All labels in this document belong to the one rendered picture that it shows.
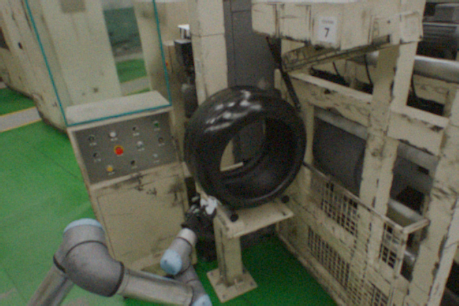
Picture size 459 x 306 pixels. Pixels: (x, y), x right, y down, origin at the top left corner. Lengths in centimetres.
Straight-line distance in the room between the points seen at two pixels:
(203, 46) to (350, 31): 69
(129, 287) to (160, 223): 118
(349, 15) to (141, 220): 160
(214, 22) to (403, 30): 79
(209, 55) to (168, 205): 100
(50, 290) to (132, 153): 99
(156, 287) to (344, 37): 98
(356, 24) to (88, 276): 109
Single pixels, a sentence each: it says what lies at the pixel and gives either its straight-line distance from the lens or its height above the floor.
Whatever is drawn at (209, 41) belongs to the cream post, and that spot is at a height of 163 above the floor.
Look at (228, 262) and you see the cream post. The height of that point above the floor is 24.
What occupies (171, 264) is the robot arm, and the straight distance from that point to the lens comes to 119.
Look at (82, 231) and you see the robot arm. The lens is 108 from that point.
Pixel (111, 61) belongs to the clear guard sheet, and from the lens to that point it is 178.
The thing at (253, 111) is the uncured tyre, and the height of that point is 140.
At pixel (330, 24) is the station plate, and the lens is 120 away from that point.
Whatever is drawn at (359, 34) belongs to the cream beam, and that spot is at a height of 168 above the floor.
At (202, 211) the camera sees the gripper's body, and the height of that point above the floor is 107.
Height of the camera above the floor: 186
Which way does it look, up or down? 27 degrees down
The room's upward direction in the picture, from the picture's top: 5 degrees counter-clockwise
